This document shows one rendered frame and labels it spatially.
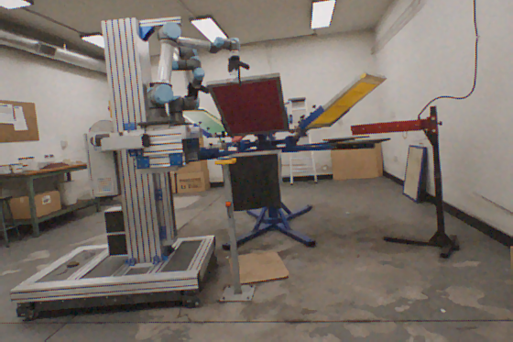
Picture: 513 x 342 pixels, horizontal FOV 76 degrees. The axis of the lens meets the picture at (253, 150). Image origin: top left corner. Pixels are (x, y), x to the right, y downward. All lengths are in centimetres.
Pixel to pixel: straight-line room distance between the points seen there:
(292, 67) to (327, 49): 79
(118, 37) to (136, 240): 150
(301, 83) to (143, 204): 520
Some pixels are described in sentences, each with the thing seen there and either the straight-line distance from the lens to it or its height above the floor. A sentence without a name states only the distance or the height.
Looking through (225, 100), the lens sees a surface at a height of 141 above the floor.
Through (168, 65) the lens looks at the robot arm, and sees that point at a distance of 229.
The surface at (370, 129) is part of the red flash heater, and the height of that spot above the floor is 105.
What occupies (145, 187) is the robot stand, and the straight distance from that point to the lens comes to 259.
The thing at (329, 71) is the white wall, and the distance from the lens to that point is 725.
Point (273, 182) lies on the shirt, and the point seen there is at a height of 73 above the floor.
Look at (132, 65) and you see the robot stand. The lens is 263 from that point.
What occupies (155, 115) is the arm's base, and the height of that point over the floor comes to 129.
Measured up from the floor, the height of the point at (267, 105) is 134.
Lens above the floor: 112
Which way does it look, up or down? 3 degrees down
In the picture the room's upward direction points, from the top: 5 degrees counter-clockwise
